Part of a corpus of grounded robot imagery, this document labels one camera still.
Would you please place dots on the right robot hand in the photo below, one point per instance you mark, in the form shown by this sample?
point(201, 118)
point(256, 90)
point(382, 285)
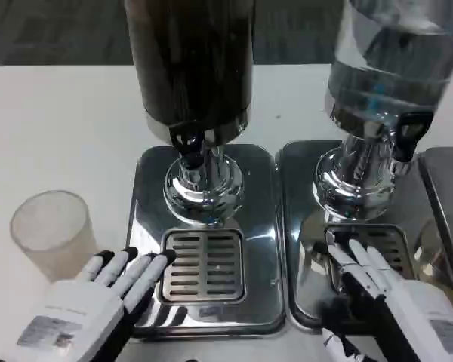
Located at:
point(411, 313)

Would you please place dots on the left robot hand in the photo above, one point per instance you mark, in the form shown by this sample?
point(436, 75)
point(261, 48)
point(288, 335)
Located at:
point(79, 305)

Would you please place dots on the clear ribbed glass cup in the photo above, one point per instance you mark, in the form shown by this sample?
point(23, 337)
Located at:
point(49, 226)

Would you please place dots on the steel dispenser base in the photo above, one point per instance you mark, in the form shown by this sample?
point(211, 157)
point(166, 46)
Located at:
point(449, 196)

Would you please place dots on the clear water drink dispenser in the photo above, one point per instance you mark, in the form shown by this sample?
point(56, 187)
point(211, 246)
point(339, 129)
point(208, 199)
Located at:
point(392, 75)

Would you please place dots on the dark liquid drink dispenser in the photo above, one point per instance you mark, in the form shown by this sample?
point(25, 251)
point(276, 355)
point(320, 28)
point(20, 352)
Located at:
point(192, 56)

